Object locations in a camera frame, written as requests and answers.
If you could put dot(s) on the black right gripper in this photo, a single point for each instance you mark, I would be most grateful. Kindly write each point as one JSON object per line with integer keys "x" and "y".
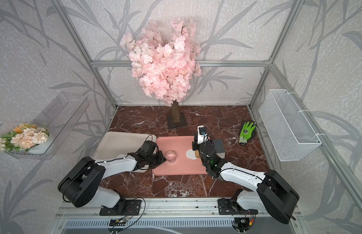
{"x": 195, "y": 146}

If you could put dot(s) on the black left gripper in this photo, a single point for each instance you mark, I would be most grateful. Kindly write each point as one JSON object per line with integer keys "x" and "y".
{"x": 161, "y": 159}

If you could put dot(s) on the wooden rolling pin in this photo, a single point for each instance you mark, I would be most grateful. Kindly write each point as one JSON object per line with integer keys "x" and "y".
{"x": 197, "y": 155}

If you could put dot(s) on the white dough ball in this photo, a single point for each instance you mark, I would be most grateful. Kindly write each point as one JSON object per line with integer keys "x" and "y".
{"x": 190, "y": 154}

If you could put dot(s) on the pink silicone mat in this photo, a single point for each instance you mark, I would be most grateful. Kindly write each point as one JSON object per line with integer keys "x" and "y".
{"x": 182, "y": 165}

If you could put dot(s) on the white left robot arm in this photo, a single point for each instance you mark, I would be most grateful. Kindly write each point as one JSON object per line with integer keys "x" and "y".
{"x": 82, "y": 185}

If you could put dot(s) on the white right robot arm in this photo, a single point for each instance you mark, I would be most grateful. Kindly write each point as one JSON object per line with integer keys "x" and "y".
{"x": 274, "y": 194}

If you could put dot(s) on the beige silicone mat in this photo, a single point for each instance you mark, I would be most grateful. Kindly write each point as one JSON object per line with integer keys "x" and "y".
{"x": 113, "y": 149}

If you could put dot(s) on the green work glove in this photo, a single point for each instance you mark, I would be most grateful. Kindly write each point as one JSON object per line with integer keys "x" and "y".
{"x": 246, "y": 132}

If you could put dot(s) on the artificial cherry blossom tree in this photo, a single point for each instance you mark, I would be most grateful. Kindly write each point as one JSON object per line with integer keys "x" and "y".
{"x": 164, "y": 70}

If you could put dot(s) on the metal spatula black handle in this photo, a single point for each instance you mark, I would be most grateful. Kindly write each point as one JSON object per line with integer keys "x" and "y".
{"x": 219, "y": 147}

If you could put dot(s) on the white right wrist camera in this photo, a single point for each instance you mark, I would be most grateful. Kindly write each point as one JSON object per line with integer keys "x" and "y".
{"x": 202, "y": 135}

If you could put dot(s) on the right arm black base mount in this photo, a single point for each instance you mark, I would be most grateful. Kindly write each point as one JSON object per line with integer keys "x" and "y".
{"x": 231, "y": 206}

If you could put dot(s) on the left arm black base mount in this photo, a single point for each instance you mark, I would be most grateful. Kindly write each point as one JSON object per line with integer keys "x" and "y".
{"x": 128, "y": 207}

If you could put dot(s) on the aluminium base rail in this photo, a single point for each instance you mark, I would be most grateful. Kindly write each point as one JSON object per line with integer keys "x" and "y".
{"x": 171, "y": 216}

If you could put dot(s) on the white wire mesh basket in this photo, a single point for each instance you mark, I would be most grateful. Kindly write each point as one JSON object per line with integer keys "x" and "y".
{"x": 291, "y": 133}

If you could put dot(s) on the clear plastic wall shelf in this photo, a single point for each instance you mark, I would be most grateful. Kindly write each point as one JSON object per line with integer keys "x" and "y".
{"x": 59, "y": 117}

